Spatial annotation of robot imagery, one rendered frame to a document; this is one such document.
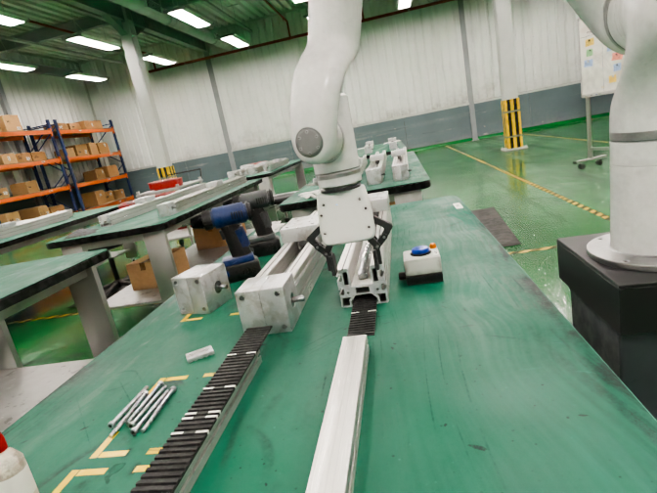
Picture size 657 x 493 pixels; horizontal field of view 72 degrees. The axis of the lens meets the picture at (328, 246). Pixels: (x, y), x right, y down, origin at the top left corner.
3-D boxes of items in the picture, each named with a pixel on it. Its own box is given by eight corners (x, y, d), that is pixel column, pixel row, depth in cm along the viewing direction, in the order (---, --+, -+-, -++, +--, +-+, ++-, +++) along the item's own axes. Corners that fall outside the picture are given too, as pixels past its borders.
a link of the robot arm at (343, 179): (308, 177, 79) (312, 194, 80) (358, 168, 78) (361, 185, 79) (317, 172, 87) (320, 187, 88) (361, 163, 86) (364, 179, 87)
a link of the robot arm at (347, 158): (351, 170, 77) (365, 163, 85) (336, 90, 73) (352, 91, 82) (306, 177, 80) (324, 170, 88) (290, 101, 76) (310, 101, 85)
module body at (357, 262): (389, 302, 94) (382, 263, 92) (342, 307, 96) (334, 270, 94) (392, 220, 170) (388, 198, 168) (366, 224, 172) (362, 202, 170)
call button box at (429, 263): (444, 281, 99) (440, 254, 98) (399, 287, 101) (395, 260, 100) (440, 270, 107) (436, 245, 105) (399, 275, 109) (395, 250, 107)
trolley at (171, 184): (197, 255, 557) (174, 174, 532) (154, 263, 562) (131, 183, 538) (220, 236, 656) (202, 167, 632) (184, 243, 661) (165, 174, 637)
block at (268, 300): (304, 330, 88) (293, 285, 86) (244, 336, 91) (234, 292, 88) (312, 311, 97) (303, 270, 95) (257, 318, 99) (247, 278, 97)
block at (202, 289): (217, 313, 107) (207, 276, 105) (180, 314, 112) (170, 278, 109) (240, 296, 116) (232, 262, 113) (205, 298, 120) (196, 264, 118)
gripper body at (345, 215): (309, 189, 80) (321, 248, 83) (365, 179, 79) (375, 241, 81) (316, 184, 88) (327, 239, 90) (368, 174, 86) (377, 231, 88)
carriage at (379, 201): (390, 218, 147) (386, 198, 145) (357, 223, 149) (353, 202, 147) (390, 208, 162) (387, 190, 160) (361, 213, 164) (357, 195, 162)
